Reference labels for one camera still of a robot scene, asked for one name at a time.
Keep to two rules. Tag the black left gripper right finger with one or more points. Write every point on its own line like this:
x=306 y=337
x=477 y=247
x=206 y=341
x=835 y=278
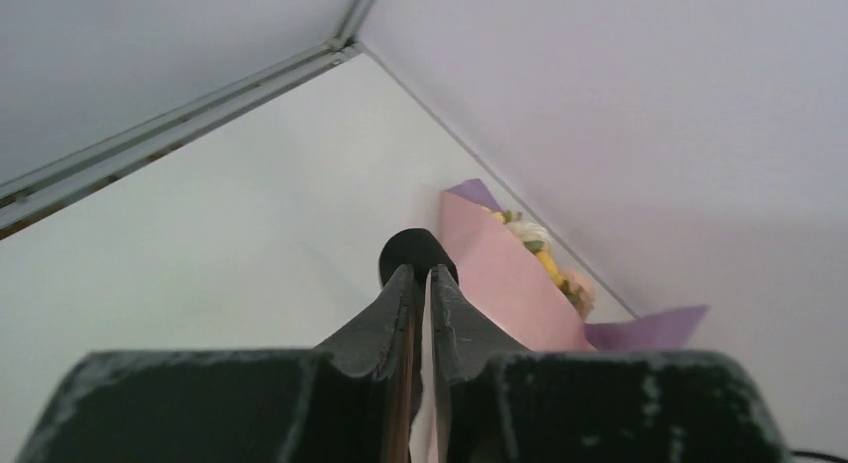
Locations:
x=498 y=401

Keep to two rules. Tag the yellow flower bunch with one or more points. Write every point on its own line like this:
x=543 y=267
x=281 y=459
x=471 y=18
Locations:
x=575 y=286

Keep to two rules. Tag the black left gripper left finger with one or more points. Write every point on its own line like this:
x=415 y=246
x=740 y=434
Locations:
x=348 y=399

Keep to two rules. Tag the pink purple wrapping paper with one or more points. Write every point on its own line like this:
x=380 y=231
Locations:
x=505 y=282

